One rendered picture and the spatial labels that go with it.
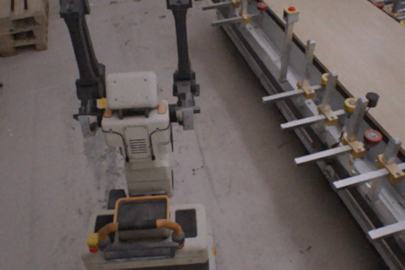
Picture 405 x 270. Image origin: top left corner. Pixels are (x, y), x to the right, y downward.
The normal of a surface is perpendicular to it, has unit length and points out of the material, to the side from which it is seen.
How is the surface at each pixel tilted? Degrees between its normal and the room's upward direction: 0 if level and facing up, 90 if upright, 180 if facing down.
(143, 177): 82
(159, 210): 0
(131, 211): 0
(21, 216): 0
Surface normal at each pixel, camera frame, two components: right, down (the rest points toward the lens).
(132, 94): 0.01, 0.00
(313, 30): -0.04, -0.73
